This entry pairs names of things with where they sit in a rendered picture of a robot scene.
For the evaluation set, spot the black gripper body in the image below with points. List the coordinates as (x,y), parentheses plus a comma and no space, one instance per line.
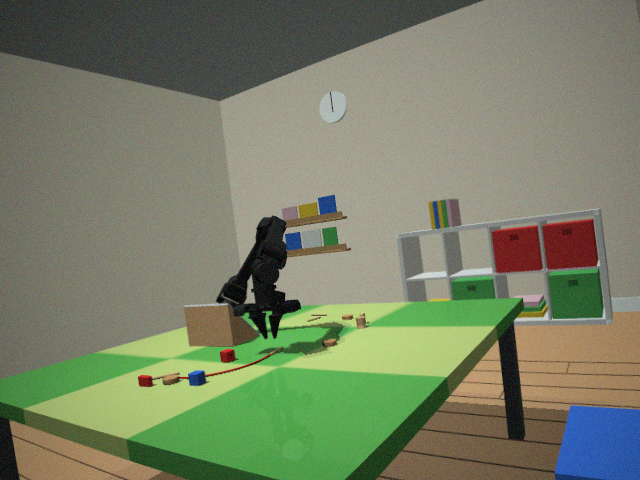
(264,297)

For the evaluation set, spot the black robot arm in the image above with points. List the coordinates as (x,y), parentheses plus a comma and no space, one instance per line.
(265,258)

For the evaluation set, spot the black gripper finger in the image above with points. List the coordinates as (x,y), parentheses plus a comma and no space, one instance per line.
(274,321)
(260,323)

